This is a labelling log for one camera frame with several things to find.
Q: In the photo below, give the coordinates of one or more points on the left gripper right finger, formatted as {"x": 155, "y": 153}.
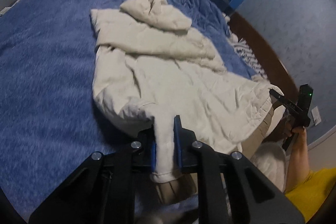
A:
{"x": 230, "y": 188}

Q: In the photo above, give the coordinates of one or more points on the person's right hand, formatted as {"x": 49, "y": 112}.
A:
{"x": 291, "y": 127}

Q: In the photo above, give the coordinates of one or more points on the white wall switch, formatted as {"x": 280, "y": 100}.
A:
{"x": 316, "y": 115}

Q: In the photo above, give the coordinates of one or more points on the striped black white pillow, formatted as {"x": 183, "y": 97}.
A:
{"x": 246, "y": 53}

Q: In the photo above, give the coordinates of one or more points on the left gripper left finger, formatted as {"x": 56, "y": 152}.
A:
{"x": 101, "y": 189}

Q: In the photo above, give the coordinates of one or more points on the cream hooded puffer jacket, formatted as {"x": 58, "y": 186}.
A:
{"x": 153, "y": 65}

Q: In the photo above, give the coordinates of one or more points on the blue fleece blanket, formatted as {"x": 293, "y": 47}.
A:
{"x": 49, "y": 122}

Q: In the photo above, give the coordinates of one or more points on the person's right forearm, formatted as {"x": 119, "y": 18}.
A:
{"x": 298, "y": 167}

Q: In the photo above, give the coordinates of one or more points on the brown wooden headboard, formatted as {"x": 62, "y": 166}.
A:
{"x": 266, "y": 56}

